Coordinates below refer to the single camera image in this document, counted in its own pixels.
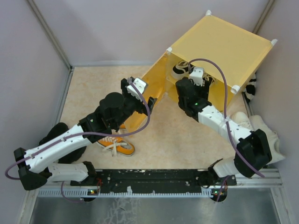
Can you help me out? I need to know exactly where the yellow shoe cabinet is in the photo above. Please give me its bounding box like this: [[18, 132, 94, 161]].
[[165, 14, 275, 111]]

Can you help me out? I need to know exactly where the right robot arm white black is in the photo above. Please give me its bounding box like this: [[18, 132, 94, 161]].
[[175, 77, 273, 179]]

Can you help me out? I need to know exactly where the grey cable duct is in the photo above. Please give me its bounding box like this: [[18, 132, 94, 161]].
[[37, 187, 213, 199]]

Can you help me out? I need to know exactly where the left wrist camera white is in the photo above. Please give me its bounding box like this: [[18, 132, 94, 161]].
[[127, 77, 148, 101]]

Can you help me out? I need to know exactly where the orange sneaker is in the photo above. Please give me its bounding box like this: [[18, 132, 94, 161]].
[[97, 137, 135, 156], [119, 124, 126, 129]]

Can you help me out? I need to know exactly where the yellow cabinet door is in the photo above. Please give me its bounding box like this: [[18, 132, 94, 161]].
[[124, 52, 168, 133]]

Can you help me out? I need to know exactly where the black white striped slipper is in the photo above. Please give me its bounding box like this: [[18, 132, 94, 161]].
[[243, 74, 256, 103]]

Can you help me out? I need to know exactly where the black white sneaker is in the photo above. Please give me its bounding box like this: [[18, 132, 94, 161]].
[[203, 73, 218, 85], [171, 60, 189, 80]]

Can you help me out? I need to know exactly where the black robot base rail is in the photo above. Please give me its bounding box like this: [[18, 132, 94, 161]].
[[71, 169, 224, 194]]

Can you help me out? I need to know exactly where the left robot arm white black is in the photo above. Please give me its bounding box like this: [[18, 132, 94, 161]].
[[14, 77, 156, 190]]

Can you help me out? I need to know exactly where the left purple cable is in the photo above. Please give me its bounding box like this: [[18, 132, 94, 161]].
[[4, 84, 151, 180]]

